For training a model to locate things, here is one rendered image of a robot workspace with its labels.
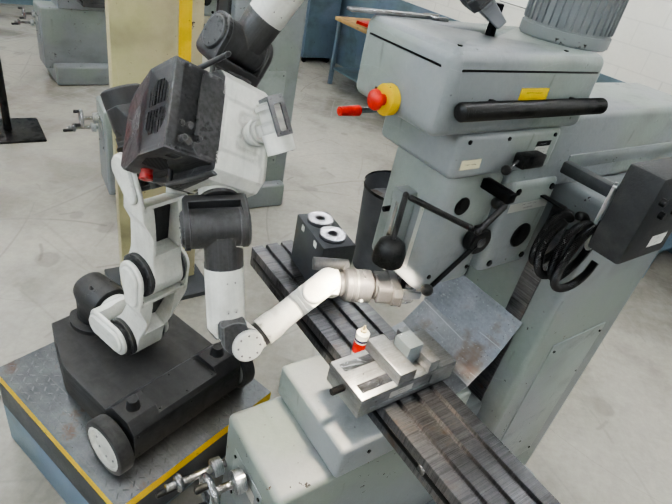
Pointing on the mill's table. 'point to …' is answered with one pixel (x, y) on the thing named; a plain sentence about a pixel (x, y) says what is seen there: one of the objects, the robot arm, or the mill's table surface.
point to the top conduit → (501, 110)
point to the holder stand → (319, 241)
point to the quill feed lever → (461, 256)
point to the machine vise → (374, 380)
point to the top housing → (470, 71)
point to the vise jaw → (390, 359)
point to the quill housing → (411, 171)
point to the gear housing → (468, 147)
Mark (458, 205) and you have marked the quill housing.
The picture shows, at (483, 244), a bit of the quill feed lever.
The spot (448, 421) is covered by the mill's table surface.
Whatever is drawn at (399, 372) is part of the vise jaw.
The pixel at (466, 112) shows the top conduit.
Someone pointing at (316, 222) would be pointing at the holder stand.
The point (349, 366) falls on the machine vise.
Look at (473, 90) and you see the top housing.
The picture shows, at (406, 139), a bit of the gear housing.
